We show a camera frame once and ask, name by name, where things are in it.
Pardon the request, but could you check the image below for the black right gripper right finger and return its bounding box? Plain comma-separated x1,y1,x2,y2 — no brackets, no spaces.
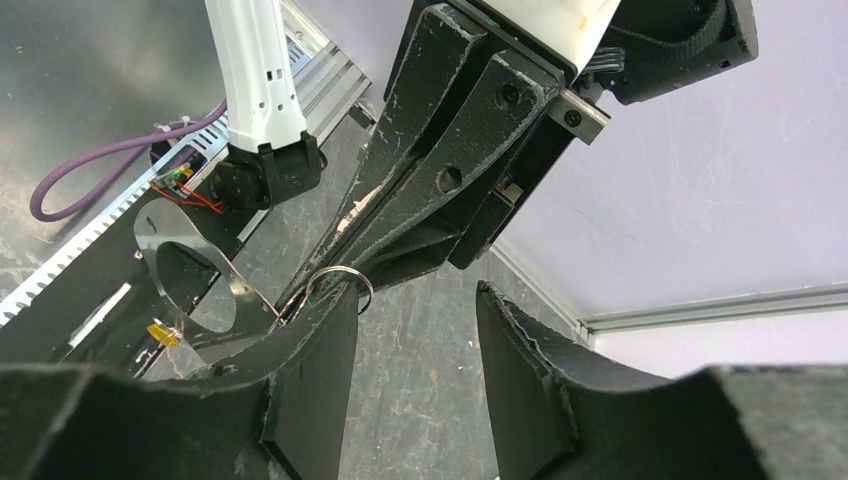
476,281,847,479

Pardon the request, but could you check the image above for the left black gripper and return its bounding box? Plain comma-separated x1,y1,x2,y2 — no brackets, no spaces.
277,1,574,309

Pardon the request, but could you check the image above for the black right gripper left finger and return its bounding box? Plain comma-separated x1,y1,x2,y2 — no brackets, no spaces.
1,282,359,479

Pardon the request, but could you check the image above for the yellow key tag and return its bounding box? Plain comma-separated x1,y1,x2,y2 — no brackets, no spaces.
147,319,182,348

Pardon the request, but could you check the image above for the silver split key ring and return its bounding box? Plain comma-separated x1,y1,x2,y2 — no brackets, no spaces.
291,264,376,318

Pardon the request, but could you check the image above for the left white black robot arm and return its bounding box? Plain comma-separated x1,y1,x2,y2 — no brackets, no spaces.
206,1,619,313

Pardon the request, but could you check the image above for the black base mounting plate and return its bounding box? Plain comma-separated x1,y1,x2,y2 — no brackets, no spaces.
0,119,280,379

